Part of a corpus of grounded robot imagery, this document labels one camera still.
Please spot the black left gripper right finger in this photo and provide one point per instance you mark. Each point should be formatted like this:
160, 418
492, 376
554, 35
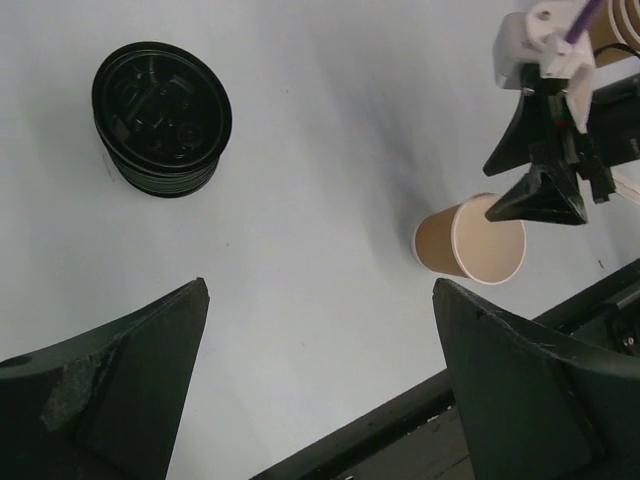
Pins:
535, 403

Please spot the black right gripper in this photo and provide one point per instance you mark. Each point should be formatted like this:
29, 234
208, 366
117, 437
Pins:
543, 135

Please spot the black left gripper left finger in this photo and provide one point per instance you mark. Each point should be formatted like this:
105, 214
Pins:
106, 404

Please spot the brown paper coffee cup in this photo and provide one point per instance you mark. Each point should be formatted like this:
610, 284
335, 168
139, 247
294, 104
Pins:
460, 241

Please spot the stack of brown paper cups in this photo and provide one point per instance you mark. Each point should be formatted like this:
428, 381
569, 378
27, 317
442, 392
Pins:
616, 23

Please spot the stack of black cup lids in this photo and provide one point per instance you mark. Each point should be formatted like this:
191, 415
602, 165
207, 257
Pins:
163, 116

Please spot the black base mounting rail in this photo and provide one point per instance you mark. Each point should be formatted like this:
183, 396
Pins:
419, 434

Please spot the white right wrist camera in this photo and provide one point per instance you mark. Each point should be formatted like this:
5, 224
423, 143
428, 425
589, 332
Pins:
553, 36

